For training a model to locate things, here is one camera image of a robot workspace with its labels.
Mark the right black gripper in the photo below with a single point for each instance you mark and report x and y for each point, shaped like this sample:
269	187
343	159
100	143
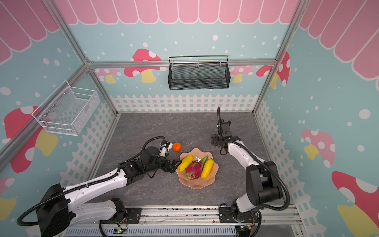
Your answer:
223	130

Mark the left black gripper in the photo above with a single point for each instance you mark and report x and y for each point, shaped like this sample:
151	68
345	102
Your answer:
173	167

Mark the yellow mango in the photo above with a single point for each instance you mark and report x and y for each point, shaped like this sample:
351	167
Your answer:
207	168
185	163

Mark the small orange tangerine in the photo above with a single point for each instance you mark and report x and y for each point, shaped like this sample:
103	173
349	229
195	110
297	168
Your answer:
176	147

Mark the pink dragon fruit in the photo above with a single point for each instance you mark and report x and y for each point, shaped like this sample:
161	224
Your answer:
194	170

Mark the pink scalloped fruit bowl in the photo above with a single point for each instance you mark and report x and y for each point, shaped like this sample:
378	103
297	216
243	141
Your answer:
198	183

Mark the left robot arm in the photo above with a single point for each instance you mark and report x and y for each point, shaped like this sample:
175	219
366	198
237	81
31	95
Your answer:
63	207

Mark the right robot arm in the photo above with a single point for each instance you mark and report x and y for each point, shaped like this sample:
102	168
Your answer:
264	188

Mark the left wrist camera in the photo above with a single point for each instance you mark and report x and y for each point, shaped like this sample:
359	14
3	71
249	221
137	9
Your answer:
164	148

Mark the black mesh wall basket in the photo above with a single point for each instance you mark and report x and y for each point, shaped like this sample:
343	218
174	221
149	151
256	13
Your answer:
199	72

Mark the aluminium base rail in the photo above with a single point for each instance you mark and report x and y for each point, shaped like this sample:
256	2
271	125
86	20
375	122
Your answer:
192	221

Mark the white wire wall basket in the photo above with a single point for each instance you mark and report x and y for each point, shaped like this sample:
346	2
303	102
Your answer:
68	110

